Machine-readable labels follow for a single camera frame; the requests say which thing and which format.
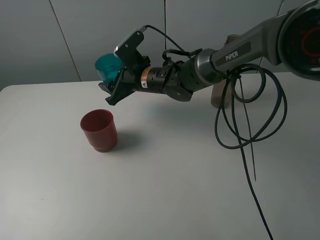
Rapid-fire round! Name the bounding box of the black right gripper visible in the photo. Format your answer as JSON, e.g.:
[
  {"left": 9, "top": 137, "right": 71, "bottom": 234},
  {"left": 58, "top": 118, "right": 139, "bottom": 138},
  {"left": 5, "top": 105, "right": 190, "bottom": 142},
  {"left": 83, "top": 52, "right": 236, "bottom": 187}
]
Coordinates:
[{"left": 98, "top": 53, "right": 179, "bottom": 106}]

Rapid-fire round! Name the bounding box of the teal translucent plastic cup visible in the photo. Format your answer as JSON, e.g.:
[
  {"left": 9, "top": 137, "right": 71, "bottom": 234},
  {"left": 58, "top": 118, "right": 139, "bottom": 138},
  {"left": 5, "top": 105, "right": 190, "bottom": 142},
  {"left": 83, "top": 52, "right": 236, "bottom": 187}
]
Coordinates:
[{"left": 95, "top": 53, "right": 122, "bottom": 83}]

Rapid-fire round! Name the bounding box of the brown translucent plastic bottle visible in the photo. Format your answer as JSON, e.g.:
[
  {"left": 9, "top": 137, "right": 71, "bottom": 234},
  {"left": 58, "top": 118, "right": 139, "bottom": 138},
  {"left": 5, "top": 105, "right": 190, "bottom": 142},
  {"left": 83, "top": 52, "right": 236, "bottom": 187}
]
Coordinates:
[{"left": 210, "top": 34, "right": 240, "bottom": 109}]

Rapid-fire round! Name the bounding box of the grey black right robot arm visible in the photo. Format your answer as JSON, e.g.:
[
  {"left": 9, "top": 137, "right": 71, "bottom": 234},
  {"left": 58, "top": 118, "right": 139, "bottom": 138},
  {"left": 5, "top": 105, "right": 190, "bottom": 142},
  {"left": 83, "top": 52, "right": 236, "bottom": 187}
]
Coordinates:
[{"left": 99, "top": 0, "right": 320, "bottom": 106}]

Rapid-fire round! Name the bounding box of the red plastic cup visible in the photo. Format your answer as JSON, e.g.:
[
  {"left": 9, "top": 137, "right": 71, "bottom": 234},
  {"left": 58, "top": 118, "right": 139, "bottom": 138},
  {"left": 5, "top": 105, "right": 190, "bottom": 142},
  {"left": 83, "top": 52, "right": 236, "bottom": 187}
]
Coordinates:
[{"left": 80, "top": 109, "right": 118, "bottom": 153}]

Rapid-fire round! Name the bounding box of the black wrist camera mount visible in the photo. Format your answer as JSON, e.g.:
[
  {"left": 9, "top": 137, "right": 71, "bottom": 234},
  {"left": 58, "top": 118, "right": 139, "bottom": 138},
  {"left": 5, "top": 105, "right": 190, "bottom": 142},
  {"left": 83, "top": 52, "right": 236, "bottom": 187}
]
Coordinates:
[{"left": 113, "top": 29, "right": 144, "bottom": 75}]

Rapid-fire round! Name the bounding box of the black looping cable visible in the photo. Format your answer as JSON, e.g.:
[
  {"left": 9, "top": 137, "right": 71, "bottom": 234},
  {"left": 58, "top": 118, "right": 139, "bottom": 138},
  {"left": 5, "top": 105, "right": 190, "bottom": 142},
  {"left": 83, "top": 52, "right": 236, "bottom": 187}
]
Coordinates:
[{"left": 139, "top": 24, "right": 289, "bottom": 240}]

